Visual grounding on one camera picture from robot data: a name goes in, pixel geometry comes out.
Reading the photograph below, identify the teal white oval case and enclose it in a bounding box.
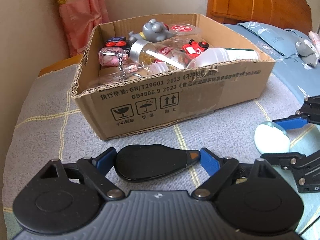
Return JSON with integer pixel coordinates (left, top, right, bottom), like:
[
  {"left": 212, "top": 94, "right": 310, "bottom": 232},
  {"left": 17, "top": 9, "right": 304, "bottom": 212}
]
[{"left": 254, "top": 121, "right": 291, "bottom": 154}]

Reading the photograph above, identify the black oval case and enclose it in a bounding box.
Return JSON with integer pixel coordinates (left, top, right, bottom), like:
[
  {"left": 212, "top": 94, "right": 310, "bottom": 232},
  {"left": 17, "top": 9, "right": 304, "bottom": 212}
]
[{"left": 114, "top": 144, "right": 201, "bottom": 183}]

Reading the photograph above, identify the pink hamster keychain charm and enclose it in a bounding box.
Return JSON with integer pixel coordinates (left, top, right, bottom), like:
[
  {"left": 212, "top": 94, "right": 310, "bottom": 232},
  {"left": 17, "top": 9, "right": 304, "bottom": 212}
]
[{"left": 98, "top": 47, "right": 129, "bottom": 80}]

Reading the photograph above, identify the white green medicine bottle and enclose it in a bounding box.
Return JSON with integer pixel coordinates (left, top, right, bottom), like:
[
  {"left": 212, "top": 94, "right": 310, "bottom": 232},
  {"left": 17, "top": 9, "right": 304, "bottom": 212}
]
[{"left": 195, "top": 48, "right": 259, "bottom": 67}]

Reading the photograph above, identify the glass jar silver lid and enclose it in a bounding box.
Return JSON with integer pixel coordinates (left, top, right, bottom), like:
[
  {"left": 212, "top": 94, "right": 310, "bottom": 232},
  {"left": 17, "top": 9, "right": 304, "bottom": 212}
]
[{"left": 130, "top": 40, "right": 196, "bottom": 69}]

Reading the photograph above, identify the clear box red label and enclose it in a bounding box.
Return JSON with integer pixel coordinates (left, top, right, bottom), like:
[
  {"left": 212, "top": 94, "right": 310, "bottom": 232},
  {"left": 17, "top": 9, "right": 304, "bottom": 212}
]
[{"left": 168, "top": 23, "right": 201, "bottom": 49}]

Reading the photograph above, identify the grey shark toy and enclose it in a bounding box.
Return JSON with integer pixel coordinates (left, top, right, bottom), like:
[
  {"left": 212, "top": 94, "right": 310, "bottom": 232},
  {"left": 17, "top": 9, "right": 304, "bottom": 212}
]
[{"left": 129, "top": 19, "right": 174, "bottom": 43}]

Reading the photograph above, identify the blue floral bedsheet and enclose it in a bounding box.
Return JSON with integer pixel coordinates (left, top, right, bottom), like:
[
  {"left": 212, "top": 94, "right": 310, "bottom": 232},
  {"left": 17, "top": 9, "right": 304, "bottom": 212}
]
[{"left": 225, "top": 24, "right": 319, "bottom": 101}]

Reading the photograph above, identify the grey teal plaid blanket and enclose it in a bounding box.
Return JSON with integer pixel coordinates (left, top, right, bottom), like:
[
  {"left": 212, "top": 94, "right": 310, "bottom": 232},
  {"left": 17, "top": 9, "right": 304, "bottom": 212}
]
[{"left": 2, "top": 64, "right": 320, "bottom": 240}]

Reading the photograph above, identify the grey plush toy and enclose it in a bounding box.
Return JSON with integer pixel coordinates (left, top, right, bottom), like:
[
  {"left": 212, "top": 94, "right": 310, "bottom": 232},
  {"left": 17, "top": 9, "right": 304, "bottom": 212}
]
[{"left": 295, "top": 39, "right": 319, "bottom": 67}]

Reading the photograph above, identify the blue floral pillow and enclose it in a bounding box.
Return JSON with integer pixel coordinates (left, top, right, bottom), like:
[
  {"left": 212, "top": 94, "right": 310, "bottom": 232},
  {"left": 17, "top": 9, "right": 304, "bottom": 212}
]
[{"left": 238, "top": 21, "right": 309, "bottom": 58}]

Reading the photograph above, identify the pink cloth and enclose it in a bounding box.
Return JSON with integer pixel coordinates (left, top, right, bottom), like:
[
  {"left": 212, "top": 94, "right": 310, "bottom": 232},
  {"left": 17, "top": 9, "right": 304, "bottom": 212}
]
[{"left": 308, "top": 31, "right": 320, "bottom": 46}]

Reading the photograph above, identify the brown cardboard box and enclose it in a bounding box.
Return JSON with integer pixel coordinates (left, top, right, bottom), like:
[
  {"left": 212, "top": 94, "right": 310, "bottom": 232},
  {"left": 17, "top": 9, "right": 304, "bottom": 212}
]
[{"left": 72, "top": 14, "right": 275, "bottom": 140}]

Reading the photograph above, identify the red toy truck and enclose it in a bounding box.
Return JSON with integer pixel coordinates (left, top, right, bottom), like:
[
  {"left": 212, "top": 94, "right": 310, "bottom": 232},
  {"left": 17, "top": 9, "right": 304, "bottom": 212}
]
[{"left": 182, "top": 40, "right": 209, "bottom": 59}]

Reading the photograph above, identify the black red toy car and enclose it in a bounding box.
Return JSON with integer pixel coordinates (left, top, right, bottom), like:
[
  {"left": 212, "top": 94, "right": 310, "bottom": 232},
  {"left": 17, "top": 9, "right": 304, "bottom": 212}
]
[{"left": 105, "top": 36, "right": 131, "bottom": 51}]

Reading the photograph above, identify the wooden headboard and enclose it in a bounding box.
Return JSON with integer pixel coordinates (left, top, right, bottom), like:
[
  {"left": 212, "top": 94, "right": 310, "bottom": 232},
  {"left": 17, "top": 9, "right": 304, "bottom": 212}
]
[{"left": 206, "top": 0, "right": 312, "bottom": 34}]

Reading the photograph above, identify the pink curtain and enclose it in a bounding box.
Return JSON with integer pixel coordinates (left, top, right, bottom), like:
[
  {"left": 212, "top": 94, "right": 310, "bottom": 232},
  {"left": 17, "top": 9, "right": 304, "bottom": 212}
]
[{"left": 56, "top": 0, "right": 109, "bottom": 57}]

